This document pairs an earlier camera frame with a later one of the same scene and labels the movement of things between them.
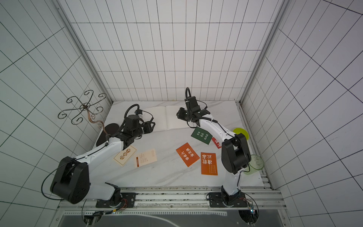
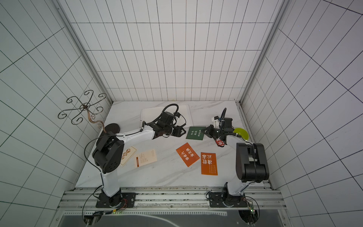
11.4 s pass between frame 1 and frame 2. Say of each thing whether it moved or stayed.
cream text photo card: stayed
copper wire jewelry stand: stayed
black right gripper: moved
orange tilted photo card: stayed
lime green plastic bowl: stayed
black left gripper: moved
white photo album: stayed
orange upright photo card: stayed
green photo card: moved
